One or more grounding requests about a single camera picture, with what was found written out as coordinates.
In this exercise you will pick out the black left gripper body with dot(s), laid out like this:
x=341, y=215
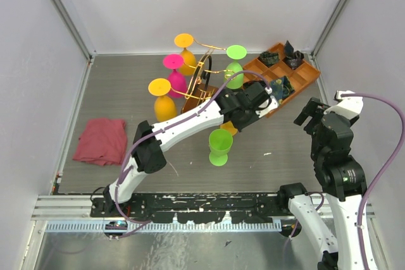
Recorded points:
x=264, y=93

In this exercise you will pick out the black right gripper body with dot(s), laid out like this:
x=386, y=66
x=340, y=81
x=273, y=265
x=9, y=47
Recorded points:
x=310, y=109

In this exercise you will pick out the orange wine glass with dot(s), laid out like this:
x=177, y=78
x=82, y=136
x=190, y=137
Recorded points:
x=164, y=106
x=184, y=41
x=228, y=126

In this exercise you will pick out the green wine glass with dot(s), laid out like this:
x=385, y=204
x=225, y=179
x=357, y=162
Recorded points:
x=235, y=53
x=220, y=142

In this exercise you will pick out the pink plastic wine glass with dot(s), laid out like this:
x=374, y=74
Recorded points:
x=174, y=62

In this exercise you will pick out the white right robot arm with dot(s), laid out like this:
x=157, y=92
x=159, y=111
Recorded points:
x=343, y=183

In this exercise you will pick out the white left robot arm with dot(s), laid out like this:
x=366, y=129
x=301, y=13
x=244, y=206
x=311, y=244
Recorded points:
x=146, y=155

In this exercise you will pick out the blue yellow patterned cloth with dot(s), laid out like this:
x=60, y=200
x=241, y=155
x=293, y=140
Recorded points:
x=282, y=88

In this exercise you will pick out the dark blue folded cloth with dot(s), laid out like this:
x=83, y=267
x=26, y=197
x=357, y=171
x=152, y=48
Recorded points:
x=293, y=58

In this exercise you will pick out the dark green patterned cloth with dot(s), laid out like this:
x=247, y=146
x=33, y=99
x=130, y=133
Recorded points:
x=269, y=58

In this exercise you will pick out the orange wooden divided tray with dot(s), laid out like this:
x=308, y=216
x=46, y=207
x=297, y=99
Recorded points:
x=300, y=78

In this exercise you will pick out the red folded cloth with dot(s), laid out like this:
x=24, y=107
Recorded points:
x=103, y=142

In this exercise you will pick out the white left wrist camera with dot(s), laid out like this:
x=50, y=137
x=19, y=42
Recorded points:
x=270, y=104

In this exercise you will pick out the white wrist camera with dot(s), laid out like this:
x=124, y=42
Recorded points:
x=347, y=105
x=270, y=104

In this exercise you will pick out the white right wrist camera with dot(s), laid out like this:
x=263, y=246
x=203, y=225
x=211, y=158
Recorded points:
x=347, y=105

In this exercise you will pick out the gold wire wine glass rack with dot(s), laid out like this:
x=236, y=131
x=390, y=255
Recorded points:
x=198, y=89

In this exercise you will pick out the grey slotted cable duct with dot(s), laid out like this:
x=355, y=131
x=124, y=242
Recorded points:
x=121, y=226

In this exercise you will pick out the black mounting rail base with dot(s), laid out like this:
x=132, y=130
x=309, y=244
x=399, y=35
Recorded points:
x=204, y=208

